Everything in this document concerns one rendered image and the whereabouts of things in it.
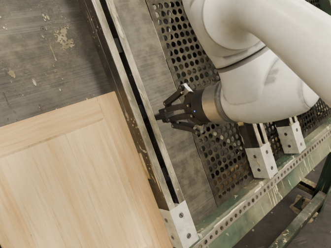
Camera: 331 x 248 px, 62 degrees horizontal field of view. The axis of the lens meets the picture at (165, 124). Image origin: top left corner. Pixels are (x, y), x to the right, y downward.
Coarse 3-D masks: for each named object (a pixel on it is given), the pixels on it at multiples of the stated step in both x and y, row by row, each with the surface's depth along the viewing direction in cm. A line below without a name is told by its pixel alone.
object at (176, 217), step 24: (96, 0) 69; (96, 24) 71; (120, 24) 73; (96, 48) 75; (120, 48) 73; (120, 72) 71; (120, 96) 75; (144, 96) 75; (144, 120) 77; (144, 144) 73; (168, 168) 77; (168, 192) 76; (168, 216) 77; (192, 240) 79
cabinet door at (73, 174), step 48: (0, 144) 59; (48, 144) 65; (96, 144) 71; (0, 192) 58; (48, 192) 64; (96, 192) 70; (144, 192) 78; (0, 240) 57; (48, 240) 62; (96, 240) 69; (144, 240) 76
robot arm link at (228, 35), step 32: (192, 0) 42; (224, 0) 36; (256, 0) 29; (288, 0) 27; (224, 32) 38; (256, 32) 30; (288, 32) 25; (320, 32) 23; (224, 64) 45; (288, 64) 27; (320, 64) 23; (320, 96) 24
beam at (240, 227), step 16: (320, 128) 139; (288, 160) 115; (304, 160) 122; (320, 160) 130; (272, 176) 107; (288, 176) 113; (304, 176) 121; (240, 192) 101; (272, 192) 106; (288, 192) 112; (224, 208) 94; (256, 208) 100; (208, 224) 87; (240, 224) 94; (224, 240) 89
